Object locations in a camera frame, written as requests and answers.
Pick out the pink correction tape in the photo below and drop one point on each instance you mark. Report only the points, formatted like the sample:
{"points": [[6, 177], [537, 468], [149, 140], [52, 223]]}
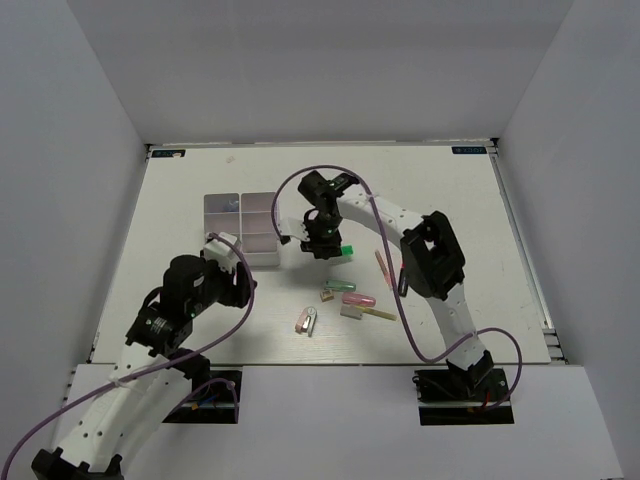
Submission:
{"points": [[356, 299]]}

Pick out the left blue table label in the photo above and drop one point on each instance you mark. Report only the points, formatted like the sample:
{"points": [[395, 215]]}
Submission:
{"points": [[168, 153]]}

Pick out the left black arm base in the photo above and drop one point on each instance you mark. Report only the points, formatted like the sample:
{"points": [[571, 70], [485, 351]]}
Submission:
{"points": [[216, 404]]}

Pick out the green correction tape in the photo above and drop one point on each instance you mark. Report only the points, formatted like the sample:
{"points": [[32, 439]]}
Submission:
{"points": [[340, 285]]}

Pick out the green cap black highlighter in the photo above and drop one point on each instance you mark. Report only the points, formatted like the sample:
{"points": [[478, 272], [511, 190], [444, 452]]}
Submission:
{"points": [[346, 250]]}

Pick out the yellow flat stick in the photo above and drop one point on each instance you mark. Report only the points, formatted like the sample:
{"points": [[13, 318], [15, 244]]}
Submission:
{"points": [[380, 314]]}

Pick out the blue table label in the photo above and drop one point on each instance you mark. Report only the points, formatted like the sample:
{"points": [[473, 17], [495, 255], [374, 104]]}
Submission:
{"points": [[168, 153], [469, 150]]}

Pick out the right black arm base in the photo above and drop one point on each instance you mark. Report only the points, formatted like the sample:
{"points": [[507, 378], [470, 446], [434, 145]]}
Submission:
{"points": [[441, 403]]}

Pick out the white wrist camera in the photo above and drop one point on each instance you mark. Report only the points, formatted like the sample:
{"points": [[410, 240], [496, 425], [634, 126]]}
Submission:
{"points": [[221, 250], [291, 228]]}

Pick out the grey eraser block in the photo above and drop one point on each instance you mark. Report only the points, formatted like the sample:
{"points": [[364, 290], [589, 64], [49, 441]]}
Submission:
{"points": [[351, 311]]}

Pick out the orange pink pencil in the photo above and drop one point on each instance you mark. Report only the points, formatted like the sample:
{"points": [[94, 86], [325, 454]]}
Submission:
{"points": [[384, 267]]}

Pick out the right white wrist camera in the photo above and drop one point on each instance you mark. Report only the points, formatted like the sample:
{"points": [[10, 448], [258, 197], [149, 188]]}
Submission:
{"points": [[291, 228]]}

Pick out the left white organizer bin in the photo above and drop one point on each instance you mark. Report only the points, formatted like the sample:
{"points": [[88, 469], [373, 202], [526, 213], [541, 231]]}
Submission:
{"points": [[215, 219]]}

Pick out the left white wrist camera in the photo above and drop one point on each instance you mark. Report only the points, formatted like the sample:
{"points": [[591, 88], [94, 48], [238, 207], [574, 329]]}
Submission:
{"points": [[221, 250]]}

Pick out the yellow small eraser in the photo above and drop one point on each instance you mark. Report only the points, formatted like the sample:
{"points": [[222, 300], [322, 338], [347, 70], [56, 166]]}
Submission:
{"points": [[326, 295]]}

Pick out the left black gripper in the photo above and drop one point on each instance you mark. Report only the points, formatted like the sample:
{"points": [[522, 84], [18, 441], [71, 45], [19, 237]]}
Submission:
{"points": [[237, 294]]}

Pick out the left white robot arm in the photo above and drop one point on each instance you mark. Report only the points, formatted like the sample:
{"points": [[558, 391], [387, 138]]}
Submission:
{"points": [[155, 375]]}

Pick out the pink cap black highlighter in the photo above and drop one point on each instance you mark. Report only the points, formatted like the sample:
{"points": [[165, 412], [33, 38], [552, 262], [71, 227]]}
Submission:
{"points": [[402, 284]]}

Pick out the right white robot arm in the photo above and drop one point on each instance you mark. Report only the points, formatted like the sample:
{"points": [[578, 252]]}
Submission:
{"points": [[431, 254]]}

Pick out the right blue table label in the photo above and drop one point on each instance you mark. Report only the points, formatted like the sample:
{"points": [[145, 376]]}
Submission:
{"points": [[469, 150]]}

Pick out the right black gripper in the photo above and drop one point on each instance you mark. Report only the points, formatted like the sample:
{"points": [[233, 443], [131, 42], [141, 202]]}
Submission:
{"points": [[323, 248]]}

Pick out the white organizer bin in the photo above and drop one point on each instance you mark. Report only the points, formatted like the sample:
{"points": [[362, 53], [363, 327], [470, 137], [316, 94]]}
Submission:
{"points": [[215, 219], [258, 238]]}

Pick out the right white organizer bin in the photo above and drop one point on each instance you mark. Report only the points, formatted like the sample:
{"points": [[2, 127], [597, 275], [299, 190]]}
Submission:
{"points": [[258, 238]]}

